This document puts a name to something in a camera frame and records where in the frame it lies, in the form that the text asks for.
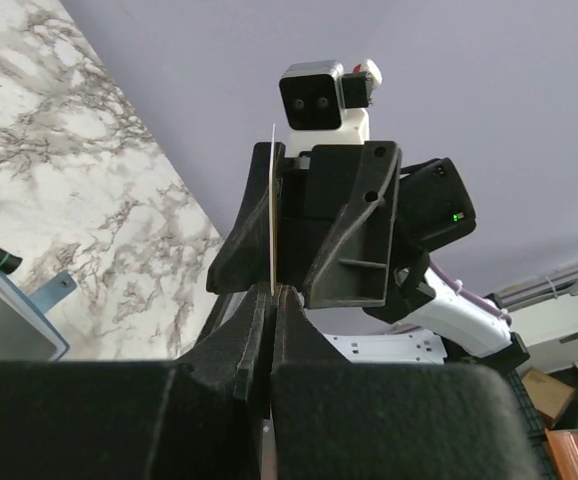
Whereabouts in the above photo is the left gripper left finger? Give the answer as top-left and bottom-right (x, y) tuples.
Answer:
(0, 284), (272, 479)

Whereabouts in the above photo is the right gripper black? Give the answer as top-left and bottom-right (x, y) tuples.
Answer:
(207, 141), (401, 308)

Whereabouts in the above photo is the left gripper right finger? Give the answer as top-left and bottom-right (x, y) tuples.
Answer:
(270, 287), (549, 479)

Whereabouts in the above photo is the blue leather card holder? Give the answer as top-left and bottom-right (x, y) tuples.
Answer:
(0, 271), (77, 361)

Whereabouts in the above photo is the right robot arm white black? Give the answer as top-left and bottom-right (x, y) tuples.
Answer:
(206, 141), (529, 372)

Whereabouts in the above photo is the cardboard box background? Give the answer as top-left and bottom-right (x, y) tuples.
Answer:
(521, 368), (576, 429)

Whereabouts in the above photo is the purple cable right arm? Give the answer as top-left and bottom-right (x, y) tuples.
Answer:
(428, 259), (513, 326)

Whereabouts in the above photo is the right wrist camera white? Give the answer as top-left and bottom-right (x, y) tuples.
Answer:
(279, 59), (383, 157)

